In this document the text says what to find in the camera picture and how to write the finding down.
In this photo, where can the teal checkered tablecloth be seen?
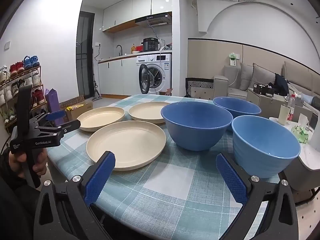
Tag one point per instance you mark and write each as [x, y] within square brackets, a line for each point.
[180, 195]

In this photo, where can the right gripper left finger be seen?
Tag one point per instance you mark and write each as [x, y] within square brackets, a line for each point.
[63, 210]

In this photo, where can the black rice cooker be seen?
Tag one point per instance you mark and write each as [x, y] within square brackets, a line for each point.
[150, 44]

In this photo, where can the white marble coffee table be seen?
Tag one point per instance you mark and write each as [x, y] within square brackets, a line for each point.
[303, 175]

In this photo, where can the grey sofa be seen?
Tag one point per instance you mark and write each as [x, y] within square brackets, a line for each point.
[236, 81]

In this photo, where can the purple bag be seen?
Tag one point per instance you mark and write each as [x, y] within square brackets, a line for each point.
[52, 100]

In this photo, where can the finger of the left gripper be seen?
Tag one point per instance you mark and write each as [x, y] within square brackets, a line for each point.
[55, 115]
[67, 127]

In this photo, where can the beige plate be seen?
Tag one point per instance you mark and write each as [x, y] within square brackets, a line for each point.
[97, 118]
[133, 143]
[148, 111]

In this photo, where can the cream tumbler cup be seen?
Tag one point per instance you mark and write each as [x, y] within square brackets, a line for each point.
[283, 114]

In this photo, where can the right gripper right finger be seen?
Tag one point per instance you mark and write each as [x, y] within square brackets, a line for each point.
[280, 218]

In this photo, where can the range hood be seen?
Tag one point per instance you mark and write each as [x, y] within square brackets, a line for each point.
[154, 20]

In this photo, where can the large dark blue bowl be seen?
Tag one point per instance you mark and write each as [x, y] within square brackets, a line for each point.
[196, 126]

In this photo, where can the grey side cabinet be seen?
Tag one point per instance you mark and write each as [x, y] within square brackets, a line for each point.
[270, 107]

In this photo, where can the wooden shoe rack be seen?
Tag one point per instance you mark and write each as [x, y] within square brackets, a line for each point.
[10, 87]

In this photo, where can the white washing machine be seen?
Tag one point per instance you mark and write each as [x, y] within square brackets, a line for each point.
[154, 73]

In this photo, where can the white kitchen cabinets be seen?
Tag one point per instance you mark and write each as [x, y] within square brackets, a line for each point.
[119, 77]

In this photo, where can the person's left hand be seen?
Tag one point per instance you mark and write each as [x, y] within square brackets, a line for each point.
[17, 160]

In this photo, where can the red label water bottle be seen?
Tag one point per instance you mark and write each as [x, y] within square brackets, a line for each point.
[291, 105]

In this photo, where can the green tissue pack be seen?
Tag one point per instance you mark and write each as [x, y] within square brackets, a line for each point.
[300, 133]

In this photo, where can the cardboard box with snacks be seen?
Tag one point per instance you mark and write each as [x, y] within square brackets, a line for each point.
[75, 107]

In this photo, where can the light blue ribbed bowl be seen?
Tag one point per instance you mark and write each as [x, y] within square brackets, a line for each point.
[262, 147]

